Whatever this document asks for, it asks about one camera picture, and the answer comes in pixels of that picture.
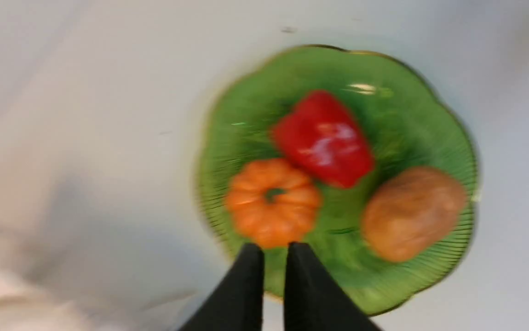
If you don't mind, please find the small orange pumpkin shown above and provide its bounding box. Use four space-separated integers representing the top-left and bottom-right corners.
224 159 322 249

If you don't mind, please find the red bell pepper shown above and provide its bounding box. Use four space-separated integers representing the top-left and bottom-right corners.
271 90 375 188

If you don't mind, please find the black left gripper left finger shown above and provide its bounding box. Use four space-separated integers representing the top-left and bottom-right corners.
180 243 265 331

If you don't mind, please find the green glass plate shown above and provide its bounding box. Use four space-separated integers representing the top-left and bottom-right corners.
195 45 480 316

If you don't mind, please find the brown potato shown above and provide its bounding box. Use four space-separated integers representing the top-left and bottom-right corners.
361 167 468 263

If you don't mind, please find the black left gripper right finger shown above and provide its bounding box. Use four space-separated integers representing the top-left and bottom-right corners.
284 242 380 331

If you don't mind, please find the white cloth tote bag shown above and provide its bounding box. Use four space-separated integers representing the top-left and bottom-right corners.
0 226 201 331

